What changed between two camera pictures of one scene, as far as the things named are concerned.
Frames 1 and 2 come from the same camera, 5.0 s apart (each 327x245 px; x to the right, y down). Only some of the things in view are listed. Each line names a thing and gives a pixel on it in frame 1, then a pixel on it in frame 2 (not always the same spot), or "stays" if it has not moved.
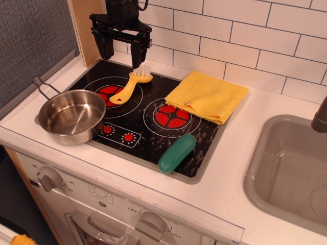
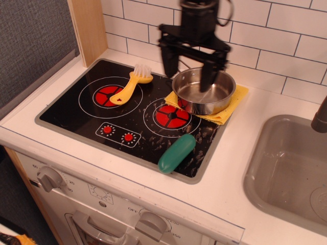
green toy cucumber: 176,153 stays
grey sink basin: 285,171 stays
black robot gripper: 121,20 → 197,34
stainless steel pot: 68,118 → 186,86
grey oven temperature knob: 152,225 stays
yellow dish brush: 140,74 stays
